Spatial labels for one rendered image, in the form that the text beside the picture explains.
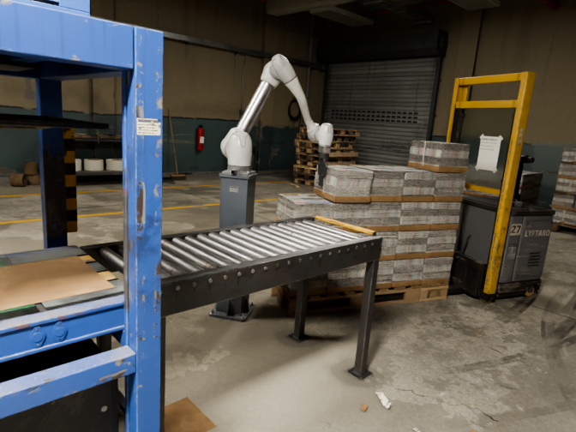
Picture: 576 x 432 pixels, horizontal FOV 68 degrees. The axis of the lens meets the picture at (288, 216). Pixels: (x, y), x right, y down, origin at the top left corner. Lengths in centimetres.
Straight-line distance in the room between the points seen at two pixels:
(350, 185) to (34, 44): 234
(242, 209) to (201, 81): 742
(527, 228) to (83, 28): 364
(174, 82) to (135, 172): 863
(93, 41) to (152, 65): 14
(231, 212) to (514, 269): 250
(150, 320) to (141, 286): 11
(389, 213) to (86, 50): 259
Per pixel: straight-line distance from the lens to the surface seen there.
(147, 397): 140
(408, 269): 355
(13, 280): 163
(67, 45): 110
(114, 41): 113
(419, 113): 1051
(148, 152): 116
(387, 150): 1095
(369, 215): 322
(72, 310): 138
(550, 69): 960
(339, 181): 301
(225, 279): 164
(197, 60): 1006
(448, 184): 359
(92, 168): 852
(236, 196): 284
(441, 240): 368
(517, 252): 412
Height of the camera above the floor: 135
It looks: 12 degrees down
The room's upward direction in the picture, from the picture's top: 4 degrees clockwise
